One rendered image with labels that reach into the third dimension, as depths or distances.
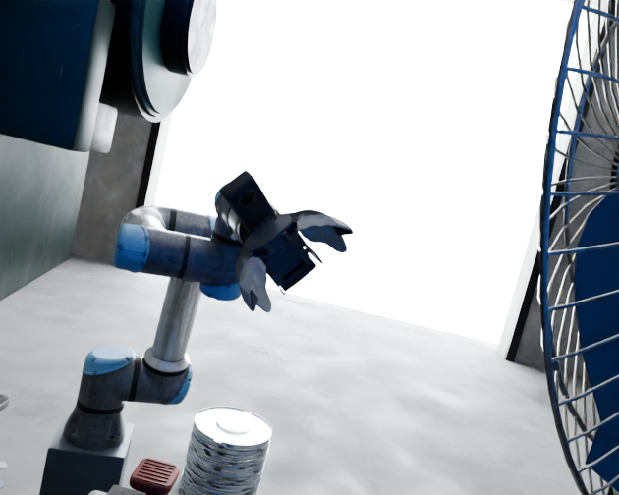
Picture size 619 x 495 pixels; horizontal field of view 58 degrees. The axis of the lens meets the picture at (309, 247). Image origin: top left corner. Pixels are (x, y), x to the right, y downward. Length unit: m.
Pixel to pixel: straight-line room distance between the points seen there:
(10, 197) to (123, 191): 4.92
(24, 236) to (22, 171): 0.07
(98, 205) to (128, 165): 0.48
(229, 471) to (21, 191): 1.62
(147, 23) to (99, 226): 5.14
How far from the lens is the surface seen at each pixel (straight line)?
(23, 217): 0.61
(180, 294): 1.36
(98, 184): 5.58
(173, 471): 0.89
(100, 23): 0.44
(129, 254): 0.89
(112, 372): 1.47
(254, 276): 0.69
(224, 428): 2.12
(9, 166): 0.57
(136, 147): 5.45
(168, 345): 1.43
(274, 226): 0.74
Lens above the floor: 1.22
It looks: 7 degrees down
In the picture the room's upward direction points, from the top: 13 degrees clockwise
